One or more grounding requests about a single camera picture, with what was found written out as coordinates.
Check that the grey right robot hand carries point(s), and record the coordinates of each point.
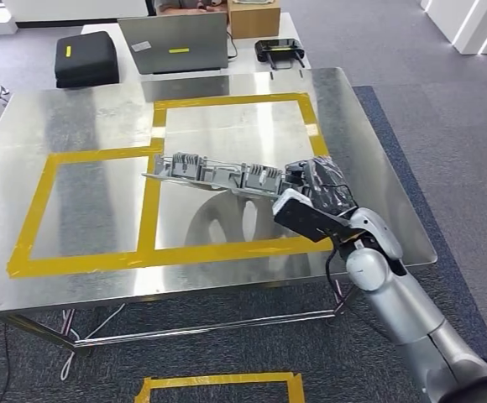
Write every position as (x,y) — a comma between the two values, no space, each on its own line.
(328,181)

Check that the white lit partition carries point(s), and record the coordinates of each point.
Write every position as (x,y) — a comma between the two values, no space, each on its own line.
(470,22)

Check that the white table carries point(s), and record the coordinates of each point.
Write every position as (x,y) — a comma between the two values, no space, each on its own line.
(243,55)

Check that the grey laptop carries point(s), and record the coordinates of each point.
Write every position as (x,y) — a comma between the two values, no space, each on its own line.
(176,44)

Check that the yellow floor tape square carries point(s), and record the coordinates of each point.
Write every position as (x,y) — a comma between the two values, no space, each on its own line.
(218,380)

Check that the person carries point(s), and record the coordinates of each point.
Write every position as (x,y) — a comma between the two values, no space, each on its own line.
(184,5)

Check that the black carrying case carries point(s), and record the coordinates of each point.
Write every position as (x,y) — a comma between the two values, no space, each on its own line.
(86,58)

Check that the steel workbench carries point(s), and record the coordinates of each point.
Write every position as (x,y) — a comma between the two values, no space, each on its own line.
(100,222)

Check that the cardboard box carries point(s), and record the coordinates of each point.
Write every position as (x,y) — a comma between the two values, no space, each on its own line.
(254,19)

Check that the black handheld controller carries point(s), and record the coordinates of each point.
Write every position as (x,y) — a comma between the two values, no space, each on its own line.
(279,50)

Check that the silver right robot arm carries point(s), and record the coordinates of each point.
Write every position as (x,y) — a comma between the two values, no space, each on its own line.
(415,311)

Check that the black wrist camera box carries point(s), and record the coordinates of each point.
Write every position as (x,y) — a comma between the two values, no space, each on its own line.
(310,219)

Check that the grey plastic wheel cover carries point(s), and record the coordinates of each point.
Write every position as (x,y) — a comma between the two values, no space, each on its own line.
(226,177)

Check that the yellow tape on workbench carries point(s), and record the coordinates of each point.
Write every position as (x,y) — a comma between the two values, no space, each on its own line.
(146,222)

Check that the white low platform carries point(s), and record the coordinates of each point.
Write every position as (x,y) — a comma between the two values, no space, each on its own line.
(58,8)

